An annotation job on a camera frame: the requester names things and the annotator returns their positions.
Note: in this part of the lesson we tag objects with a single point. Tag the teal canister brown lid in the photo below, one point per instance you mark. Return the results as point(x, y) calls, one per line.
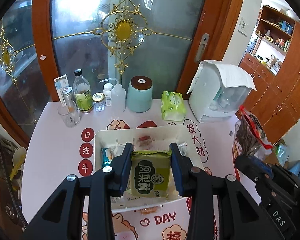
point(139, 97)

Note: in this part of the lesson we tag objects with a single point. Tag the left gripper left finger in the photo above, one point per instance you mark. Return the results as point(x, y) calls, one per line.
point(60, 217)

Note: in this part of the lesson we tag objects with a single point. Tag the small metal can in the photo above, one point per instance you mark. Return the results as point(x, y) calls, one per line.
point(68, 95)

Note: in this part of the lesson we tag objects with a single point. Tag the small white pill bottle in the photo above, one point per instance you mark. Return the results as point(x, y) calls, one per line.
point(107, 93)

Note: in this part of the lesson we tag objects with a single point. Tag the white plastic storage bin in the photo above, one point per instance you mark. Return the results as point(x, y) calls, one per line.
point(162, 137)

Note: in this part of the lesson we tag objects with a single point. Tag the white squeeze bottle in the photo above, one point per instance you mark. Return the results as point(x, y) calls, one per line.
point(118, 94)

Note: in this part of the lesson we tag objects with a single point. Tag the small glass jar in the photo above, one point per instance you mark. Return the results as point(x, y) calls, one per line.
point(99, 102)

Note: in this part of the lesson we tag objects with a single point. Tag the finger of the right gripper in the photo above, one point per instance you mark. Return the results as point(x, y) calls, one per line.
point(260, 164)
point(245, 164)

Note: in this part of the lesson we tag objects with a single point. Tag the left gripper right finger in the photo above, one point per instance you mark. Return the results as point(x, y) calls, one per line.
point(226, 204)

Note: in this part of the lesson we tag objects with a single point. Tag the blue white snack packet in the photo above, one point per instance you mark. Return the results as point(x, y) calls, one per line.
point(107, 155)

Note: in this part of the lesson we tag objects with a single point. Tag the white countertop appliance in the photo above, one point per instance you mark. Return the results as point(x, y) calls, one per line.
point(210, 101)

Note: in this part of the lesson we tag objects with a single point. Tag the green tissue pack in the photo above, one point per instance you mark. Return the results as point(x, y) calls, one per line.
point(172, 106)

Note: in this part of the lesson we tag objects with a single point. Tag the white cloth on appliance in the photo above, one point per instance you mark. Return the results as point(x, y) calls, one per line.
point(231, 75)

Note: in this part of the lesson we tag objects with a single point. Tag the green pastry packet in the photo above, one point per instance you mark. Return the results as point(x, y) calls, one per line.
point(150, 173)

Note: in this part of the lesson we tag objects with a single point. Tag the dried nuts clear bag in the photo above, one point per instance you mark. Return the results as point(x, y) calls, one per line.
point(249, 138)

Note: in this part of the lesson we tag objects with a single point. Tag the wooden cabinet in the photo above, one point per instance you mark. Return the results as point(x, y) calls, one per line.
point(276, 99)

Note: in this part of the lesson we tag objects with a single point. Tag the glass bottle green label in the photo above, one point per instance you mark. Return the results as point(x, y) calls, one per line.
point(82, 92)

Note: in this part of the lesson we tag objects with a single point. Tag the clear drinking glass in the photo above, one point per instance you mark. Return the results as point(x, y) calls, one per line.
point(70, 116)

